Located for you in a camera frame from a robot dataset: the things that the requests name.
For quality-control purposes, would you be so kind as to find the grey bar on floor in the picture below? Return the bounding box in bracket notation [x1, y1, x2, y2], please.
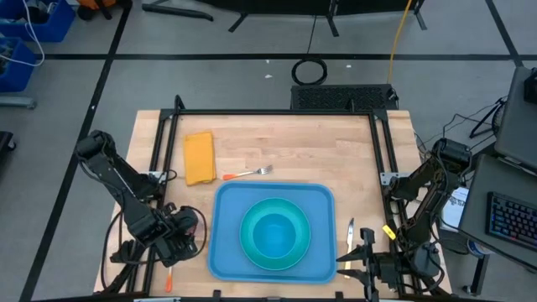
[0, 96, 38, 110]

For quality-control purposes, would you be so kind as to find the small black bracket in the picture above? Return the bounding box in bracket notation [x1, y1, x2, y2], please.
[109, 241, 135, 264]

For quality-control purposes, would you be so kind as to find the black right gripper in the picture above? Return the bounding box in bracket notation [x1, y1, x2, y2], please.
[335, 228, 404, 302]

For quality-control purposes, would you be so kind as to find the blue plastic tray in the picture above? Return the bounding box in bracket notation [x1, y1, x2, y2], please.
[207, 180, 339, 284]

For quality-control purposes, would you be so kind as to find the silver mounting plate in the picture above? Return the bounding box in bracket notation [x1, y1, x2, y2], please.
[379, 171, 410, 186]

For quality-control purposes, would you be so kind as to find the black bar on floor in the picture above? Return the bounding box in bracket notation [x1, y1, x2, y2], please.
[141, 3, 215, 22]

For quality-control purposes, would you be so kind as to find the grey desk surface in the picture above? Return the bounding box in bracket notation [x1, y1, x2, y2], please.
[494, 65, 537, 171]

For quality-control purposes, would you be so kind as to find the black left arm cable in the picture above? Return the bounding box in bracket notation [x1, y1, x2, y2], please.
[180, 205, 210, 258]

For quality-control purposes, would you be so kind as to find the black object at floor edge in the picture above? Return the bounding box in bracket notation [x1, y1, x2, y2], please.
[0, 130, 17, 164]

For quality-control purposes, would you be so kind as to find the black device on desk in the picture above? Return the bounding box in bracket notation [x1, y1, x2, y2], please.
[523, 69, 537, 105]

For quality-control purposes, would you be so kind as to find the teal plate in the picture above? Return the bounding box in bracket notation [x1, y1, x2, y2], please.
[238, 196, 312, 272]

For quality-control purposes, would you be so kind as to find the grey desk with keyboard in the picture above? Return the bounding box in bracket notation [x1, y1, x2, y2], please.
[459, 154, 537, 297]

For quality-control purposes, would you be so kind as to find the black backlit keyboard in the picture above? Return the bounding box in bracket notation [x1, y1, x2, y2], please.
[486, 191, 537, 252]

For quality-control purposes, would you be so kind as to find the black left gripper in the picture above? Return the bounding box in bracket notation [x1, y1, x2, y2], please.
[154, 204, 201, 268]

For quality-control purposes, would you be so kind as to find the fork with orange handle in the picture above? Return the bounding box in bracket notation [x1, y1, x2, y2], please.
[222, 164, 274, 182]

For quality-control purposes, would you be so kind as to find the yellow cloth napkin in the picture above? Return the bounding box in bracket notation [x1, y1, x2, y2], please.
[182, 130, 218, 187]

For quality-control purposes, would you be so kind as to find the long yellow cable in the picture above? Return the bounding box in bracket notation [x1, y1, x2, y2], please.
[386, 0, 414, 85]

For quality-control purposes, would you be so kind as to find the white cable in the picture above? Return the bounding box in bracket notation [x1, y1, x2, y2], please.
[0, 0, 46, 68]

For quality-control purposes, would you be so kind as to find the blue plastic storage bin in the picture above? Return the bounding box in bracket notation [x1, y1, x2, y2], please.
[0, 0, 76, 43]
[0, 36, 38, 93]

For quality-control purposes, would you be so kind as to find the coiled black cable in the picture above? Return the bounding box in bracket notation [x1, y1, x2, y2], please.
[291, 14, 329, 86]

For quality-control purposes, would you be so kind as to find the white printed booklet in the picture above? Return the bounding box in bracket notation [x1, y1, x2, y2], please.
[442, 186, 470, 232]

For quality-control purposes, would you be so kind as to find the blue ribbed bowl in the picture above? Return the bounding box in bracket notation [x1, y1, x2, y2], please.
[251, 211, 300, 259]

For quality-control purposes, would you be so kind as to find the black cable on table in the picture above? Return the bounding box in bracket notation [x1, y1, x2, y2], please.
[100, 209, 127, 291]

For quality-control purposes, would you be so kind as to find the white and blue tape roll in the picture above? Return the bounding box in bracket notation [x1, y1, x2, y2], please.
[466, 238, 492, 258]

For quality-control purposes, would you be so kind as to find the knife with pale yellow handle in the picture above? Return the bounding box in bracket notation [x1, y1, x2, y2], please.
[343, 216, 357, 280]

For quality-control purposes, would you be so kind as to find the orange and black bag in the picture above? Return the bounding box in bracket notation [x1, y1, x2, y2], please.
[76, 0, 131, 21]

